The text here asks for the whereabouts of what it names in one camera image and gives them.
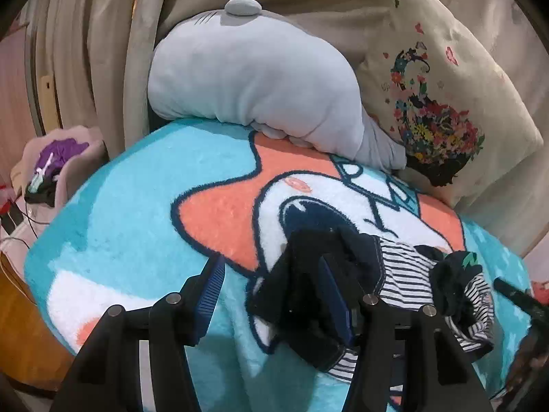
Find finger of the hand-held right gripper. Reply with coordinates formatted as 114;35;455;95
493;277;537;319

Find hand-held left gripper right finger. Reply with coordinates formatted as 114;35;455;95
319;254;495;412

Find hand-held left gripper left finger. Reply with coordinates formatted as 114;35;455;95
50;256;226;412

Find dark navy striped pants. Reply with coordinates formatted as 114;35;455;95
246;227;496;384

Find turquoise cartoon printed blanket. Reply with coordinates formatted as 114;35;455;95
23;117;535;412

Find wooden furniture edge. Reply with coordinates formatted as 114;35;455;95
0;252;75;393

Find pink basket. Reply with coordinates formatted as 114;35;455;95
9;125;106;224

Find purple cloth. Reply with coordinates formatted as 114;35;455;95
35;138;90;176

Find black power strip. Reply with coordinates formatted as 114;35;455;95
0;204;24;233

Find cream floral printed pillow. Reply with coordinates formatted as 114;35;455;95
355;0;545;207

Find grey plush seal toy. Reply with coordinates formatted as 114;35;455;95
147;0;408;171

